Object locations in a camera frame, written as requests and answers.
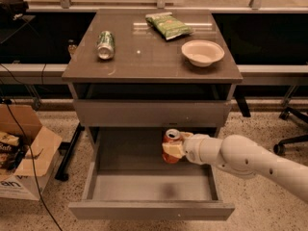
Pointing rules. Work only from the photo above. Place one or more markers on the snack bags in box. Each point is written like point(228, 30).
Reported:
point(10, 148)

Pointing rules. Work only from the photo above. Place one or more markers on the black office chair base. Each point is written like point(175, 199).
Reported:
point(298, 118)

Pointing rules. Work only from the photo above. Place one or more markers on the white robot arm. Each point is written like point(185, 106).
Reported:
point(238, 156)

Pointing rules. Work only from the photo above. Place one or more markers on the white bowl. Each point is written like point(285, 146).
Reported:
point(202, 53)

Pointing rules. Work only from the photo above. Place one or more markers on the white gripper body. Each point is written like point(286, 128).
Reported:
point(193, 148)

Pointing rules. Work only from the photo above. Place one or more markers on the closed grey top drawer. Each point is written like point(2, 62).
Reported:
point(151, 114)

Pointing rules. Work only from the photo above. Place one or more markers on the cardboard box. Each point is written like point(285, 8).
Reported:
point(29, 179)

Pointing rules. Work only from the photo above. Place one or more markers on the black bag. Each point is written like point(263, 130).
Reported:
point(13, 9)

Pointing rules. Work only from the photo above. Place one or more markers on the green chip bag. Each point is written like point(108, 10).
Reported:
point(169, 26)

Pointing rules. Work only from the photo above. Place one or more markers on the black table leg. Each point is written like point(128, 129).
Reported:
point(66, 150)

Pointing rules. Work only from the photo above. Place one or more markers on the red coke can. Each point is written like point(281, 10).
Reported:
point(171, 136)

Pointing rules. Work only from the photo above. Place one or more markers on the open grey middle drawer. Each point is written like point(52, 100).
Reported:
point(128, 179)

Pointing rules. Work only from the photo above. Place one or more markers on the green soda can lying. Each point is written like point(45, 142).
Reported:
point(105, 45)

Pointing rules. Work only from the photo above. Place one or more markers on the grey drawer cabinet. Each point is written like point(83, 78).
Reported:
point(145, 67)

